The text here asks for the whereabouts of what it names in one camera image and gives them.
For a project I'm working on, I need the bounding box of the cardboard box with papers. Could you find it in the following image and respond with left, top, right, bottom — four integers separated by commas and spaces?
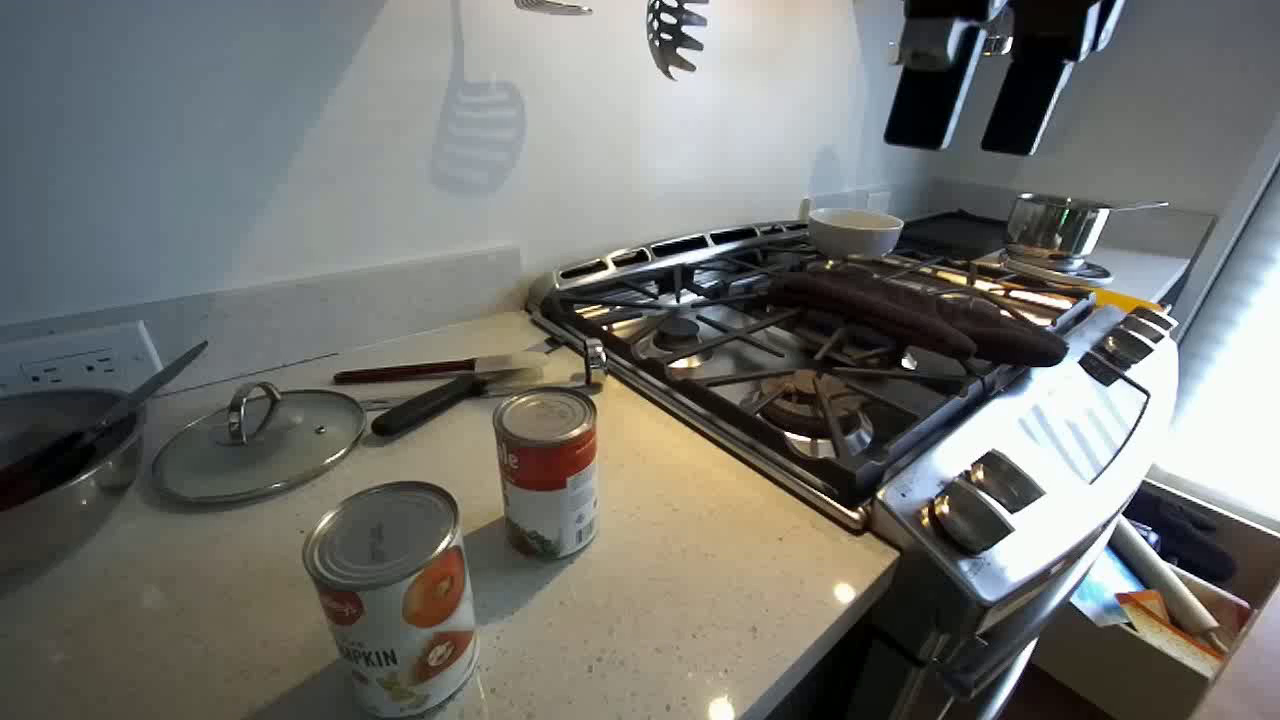
1030, 475, 1263, 720

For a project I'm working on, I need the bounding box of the pumpkin can orange print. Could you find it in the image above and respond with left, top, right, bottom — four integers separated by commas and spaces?
300, 475, 485, 720

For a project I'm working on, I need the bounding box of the soup can red label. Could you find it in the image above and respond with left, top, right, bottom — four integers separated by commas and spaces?
491, 383, 604, 566

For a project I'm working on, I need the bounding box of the black handled knife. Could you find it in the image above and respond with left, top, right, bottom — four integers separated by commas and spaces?
369, 361, 534, 443

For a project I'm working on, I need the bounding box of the dark cooking spoon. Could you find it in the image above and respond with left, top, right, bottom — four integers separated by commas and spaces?
0, 338, 211, 511

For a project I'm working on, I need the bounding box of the yellow spatula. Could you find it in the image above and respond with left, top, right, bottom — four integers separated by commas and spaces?
1088, 284, 1163, 321

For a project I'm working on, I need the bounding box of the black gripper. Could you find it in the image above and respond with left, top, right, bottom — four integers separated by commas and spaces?
881, 0, 1133, 160

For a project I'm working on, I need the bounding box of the steel saucepan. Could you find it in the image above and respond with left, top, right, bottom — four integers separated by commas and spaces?
1002, 189, 1174, 264

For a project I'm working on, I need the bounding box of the stainless steel gas stove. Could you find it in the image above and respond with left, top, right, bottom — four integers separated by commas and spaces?
522, 217, 1182, 720

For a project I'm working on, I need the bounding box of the steel pasta fork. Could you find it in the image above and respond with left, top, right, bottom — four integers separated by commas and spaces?
643, 0, 717, 86

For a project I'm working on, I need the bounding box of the grey steel skillet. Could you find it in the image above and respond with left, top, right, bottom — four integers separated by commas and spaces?
0, 387, 146, 577

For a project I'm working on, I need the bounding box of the white wall outlet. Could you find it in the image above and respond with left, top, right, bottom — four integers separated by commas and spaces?
0, 317, 169, 400

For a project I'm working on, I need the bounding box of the dark kitchen mitt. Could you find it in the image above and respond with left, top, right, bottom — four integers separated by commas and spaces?
763, 262, 1070, 372

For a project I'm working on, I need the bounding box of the glass pot lid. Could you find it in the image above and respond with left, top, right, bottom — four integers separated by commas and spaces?
146, 381, 372, 511

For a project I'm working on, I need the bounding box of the white paper roll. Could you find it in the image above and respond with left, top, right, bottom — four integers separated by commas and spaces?
1106, 515, 1225, 635

